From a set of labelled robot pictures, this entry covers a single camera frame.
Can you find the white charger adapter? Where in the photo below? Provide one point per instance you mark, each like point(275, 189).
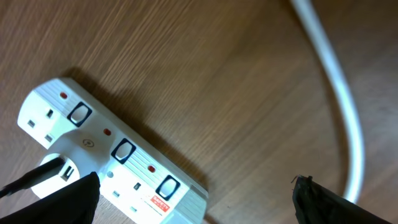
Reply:
point(68, 174)

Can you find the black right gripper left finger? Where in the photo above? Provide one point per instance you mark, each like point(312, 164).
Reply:
point(75, 203)

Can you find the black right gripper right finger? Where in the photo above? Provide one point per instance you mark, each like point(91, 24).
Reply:
point(315, 204)

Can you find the white power strip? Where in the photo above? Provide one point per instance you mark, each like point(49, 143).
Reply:
point(134, 176)

